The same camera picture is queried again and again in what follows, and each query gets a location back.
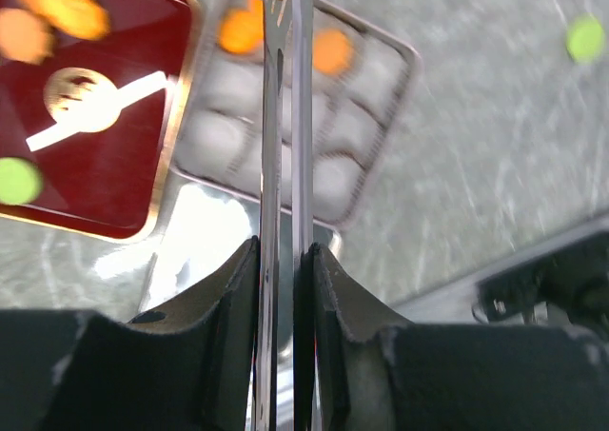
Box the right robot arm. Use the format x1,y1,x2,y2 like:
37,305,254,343
472,232,608,338

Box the orange star cookie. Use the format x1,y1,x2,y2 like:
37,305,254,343
19,0,110,41

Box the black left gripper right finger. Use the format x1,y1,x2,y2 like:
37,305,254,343
294,244,608,430

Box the green round cookie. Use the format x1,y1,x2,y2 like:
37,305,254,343
0,157,43,206
565,15,605,63

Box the silver tin lid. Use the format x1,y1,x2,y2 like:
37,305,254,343
93,174,260,319

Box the orange fish cookie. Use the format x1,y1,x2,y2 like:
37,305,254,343
218,0,264,55

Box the grey metal tongs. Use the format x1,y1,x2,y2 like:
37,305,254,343
251,0,322,430

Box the pink cookie tin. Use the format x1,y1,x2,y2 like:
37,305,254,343
170,0,422,227

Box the red lacquer tray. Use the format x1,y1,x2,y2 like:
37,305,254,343
1,0,202,242

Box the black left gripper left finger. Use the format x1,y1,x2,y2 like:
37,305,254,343
1,238,260,430

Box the orange scalloped cookie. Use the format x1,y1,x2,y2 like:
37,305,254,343
1,8,54,65

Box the orange round cookie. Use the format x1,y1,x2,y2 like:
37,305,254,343
313,28,355,76

